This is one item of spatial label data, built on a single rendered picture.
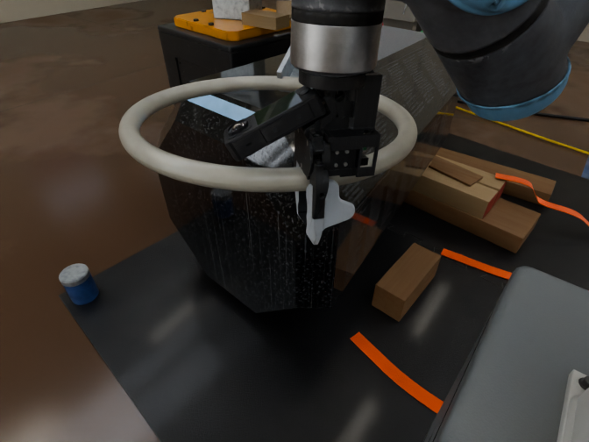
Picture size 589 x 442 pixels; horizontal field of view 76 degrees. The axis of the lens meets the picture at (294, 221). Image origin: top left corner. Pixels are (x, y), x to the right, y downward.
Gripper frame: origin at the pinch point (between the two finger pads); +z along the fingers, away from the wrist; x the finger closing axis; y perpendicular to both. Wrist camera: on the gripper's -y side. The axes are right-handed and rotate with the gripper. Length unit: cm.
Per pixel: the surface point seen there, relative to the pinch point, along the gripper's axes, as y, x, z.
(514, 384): 12.3, -25.9, 1.2
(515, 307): 18.1, -18.7, 0.4
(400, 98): 54, 74, 7
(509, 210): 124, 78, 63
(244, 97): 0, 60, 0
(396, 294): 48, 43, 66
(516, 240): 115, 61, 67
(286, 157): 7.6, 43.0, 10.4
